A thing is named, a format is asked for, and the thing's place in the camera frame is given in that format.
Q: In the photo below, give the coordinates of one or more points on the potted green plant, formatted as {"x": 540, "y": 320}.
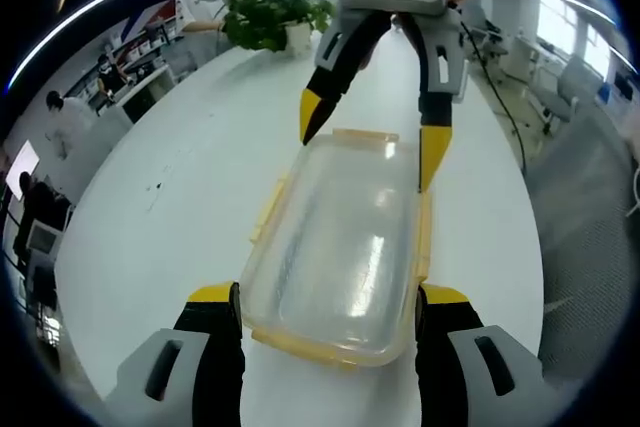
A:
{"x": 265, "y": 17}

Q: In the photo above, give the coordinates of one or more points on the wall screen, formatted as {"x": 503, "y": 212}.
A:
{"x": 22, "y": 169}

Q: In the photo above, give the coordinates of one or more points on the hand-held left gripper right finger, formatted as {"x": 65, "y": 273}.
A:
{"x": 445, "y": 347}

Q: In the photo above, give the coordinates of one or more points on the long curved ceiling light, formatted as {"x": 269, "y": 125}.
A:
{"x": 100, "y": 3}

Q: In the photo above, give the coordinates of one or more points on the white desktop monitor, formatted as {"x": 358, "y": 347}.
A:
{"x": 42, "y": 241}

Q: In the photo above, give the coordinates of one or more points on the shelf with white boxes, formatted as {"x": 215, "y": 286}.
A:
{"x": 142, "y": 47}

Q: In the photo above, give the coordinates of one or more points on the clear plastic container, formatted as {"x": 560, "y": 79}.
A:
{"x": 350, "y": 247}
{"x": 320, "y": 227}

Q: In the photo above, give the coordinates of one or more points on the grey office chair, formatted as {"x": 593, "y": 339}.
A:
{"x": 565, "y": 97}

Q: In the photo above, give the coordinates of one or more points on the white counter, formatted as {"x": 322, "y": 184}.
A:
{"x": 145, "y": 92}

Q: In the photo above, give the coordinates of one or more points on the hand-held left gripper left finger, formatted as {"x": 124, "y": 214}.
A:
{"x": 210, "y": 347}

